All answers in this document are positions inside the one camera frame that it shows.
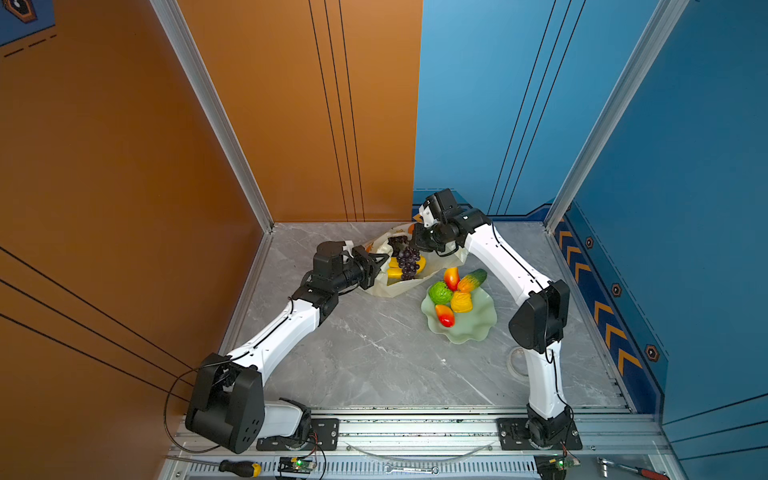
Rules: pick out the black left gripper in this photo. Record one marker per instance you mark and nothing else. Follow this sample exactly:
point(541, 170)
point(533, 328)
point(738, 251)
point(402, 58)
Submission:
point(369, 267)

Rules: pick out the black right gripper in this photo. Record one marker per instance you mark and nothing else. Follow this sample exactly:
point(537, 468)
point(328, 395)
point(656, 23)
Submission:
point(418, 240)

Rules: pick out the yellow banana bunch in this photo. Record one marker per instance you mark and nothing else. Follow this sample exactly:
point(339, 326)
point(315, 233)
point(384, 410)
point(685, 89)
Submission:
point(394, 272)

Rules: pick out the cream plastic bag orange print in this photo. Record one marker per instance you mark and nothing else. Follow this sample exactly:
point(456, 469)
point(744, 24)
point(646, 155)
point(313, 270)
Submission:
point(435, 264)

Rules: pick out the dark purple grape bunch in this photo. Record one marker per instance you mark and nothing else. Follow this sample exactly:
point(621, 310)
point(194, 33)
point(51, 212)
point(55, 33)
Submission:
point(408, 262)

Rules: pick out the red yellow mango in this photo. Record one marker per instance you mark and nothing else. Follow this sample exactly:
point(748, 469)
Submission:
point(452, 278)

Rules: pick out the green orange papaya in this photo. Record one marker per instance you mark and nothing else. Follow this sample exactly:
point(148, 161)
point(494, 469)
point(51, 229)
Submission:
point(472, 281)

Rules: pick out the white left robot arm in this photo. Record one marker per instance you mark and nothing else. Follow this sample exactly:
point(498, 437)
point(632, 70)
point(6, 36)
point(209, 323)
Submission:
point(227, 405)

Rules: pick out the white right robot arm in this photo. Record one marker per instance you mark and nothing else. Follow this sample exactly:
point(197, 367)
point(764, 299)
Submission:
point(538, 324)

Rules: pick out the small red fruit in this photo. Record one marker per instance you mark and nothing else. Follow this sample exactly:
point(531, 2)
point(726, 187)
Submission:
point(445, 315)

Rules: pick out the light green fruit plate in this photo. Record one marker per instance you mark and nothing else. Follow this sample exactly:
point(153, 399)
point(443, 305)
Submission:
point(471, 326)

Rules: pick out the silver wrench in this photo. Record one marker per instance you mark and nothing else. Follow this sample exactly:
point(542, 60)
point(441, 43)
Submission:
point(392, 469)

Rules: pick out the green circuit board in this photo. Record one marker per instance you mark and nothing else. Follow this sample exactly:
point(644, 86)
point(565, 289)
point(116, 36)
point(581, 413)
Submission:
point(296, 466)

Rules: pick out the small circuit board right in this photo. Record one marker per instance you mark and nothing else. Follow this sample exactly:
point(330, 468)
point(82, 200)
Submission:
point(562, 464)

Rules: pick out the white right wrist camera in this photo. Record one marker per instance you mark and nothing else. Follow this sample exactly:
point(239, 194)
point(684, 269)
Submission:
point(425, 216)

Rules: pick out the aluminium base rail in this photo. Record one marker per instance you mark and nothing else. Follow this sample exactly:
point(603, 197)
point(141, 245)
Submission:
point(463, 442)

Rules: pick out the yellow handled screwdriver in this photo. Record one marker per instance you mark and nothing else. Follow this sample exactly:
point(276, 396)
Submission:
point(243, 469)

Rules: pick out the aluminium corner post right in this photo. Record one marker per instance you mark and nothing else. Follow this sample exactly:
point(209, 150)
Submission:
point(662, 22)

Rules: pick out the aluminium corner post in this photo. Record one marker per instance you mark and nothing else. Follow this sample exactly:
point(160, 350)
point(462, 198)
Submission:
point(662, 22)
point(177, 31)

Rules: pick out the red handled tool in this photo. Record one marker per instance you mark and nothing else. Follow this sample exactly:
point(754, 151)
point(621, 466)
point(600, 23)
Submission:
point(606, 464)

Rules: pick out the aluminium corner post left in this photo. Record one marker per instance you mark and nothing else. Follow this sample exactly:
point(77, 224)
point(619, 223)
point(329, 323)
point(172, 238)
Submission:
point(177, 31)

